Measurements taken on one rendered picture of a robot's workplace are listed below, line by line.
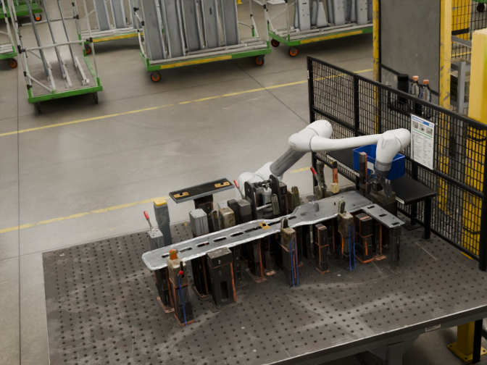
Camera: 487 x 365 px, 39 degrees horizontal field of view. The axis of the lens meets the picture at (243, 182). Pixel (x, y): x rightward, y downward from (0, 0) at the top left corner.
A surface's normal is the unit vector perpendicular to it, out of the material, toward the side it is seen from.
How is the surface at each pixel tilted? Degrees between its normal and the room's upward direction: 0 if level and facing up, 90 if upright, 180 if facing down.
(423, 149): 90
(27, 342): 0
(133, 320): 0
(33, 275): 0
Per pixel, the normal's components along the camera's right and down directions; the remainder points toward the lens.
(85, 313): -0.09, -0.90
